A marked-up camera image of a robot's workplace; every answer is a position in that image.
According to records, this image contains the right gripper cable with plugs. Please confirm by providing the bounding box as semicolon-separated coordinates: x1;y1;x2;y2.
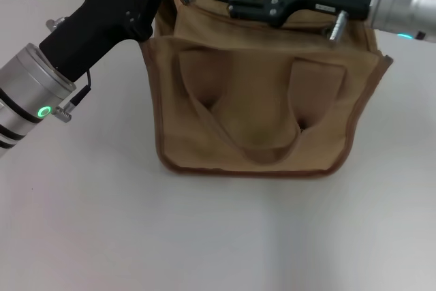
322;10;350;44

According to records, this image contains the khaki canvas food bag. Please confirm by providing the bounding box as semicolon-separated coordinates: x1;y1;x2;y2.
138;0;394;179

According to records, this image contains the gripper cable with plugs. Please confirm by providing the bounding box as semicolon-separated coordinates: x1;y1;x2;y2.
322;10;350;44
46;16;93;122

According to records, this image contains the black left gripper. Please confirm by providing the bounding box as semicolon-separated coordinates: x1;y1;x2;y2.
39;0;169;81

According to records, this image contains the left gripper cable with plugs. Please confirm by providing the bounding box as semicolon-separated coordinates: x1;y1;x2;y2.
46;16;93;122

